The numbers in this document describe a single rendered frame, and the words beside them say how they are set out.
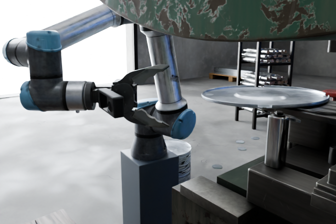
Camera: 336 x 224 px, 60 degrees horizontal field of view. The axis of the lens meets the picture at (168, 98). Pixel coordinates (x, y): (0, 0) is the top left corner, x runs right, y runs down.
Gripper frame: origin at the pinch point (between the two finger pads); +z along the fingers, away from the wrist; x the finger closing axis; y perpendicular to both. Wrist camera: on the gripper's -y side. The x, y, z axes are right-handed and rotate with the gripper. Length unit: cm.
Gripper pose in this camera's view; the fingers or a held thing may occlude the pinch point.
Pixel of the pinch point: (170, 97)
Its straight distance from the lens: 69.7
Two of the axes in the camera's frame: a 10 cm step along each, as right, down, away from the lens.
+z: 10.0, 0.0, 0.2
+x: 0.0, 9.8, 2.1
